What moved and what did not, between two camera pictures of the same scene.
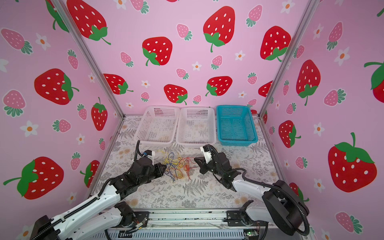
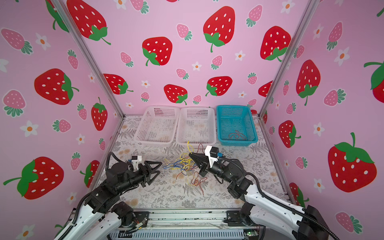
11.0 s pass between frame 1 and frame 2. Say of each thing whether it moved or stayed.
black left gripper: stayed
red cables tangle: moved
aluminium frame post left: stayed
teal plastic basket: stayed
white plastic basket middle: stayed
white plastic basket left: stayed
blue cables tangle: moved
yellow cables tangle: moved
